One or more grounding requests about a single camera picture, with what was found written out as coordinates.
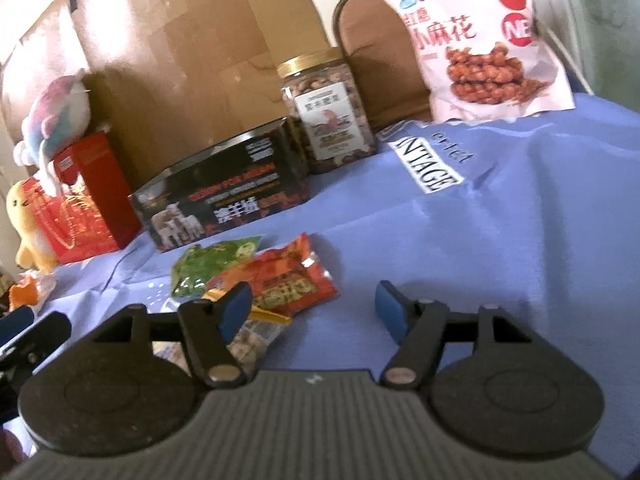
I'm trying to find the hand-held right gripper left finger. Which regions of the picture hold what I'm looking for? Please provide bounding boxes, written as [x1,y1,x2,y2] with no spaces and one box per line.
[85,282,253,388]

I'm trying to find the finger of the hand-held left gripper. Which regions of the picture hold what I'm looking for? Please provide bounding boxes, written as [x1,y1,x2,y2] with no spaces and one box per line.
[0,311,72,362]
[0,306,35,346]

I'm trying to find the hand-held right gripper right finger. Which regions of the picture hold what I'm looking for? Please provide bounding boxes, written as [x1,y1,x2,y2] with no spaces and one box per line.
[376,281,543,387]

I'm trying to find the yellow clear peanut packet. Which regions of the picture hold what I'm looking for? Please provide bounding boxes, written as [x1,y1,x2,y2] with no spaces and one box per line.
[150,309,292,377]

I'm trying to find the green translucent snack packet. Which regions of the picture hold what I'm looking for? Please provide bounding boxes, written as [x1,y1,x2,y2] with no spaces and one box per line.
[170,236,264,302]

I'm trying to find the orange red snack packet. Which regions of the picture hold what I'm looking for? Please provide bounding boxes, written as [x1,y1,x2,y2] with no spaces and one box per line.
[206,233,337,317]

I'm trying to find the small orange plush toy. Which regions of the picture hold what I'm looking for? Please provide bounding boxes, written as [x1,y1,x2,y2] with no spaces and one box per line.
[9,271,57,312]

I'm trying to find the yellow duck plush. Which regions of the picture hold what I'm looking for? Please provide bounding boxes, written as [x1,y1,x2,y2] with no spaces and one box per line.
[5,180,59,274]

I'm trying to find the red gift bag gold print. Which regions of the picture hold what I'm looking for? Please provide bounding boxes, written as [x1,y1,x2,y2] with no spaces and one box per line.
[32,179,122,266]

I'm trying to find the black printed carton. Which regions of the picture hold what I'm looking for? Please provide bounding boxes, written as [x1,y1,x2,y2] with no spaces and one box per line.
[128,117,312,254]

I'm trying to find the blue printed blanket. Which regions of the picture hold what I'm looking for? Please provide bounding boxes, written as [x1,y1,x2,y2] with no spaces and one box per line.
[0,91,640,467]

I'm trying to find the red box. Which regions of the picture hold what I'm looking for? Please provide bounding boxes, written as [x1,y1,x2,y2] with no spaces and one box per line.
[52,132,144,252]

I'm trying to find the clear nut jar gold lid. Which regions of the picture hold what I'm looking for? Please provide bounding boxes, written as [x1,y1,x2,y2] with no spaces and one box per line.
[276,47,379,176]

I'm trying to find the pink blue plush fish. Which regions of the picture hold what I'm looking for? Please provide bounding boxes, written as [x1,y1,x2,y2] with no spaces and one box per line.
[12,69,94,197]

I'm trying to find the brown cardboard board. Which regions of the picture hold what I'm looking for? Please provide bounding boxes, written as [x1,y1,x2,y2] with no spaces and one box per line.
[0,0,342,182]

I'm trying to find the large pink snack bag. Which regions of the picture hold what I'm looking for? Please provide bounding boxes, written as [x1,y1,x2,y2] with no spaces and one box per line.
[372,0,577,124]

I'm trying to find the grey green cloth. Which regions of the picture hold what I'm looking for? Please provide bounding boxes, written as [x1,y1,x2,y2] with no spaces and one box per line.
[556,0,640,112]

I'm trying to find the white cable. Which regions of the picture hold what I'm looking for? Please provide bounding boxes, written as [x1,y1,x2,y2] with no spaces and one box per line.
[534,20,597,97]

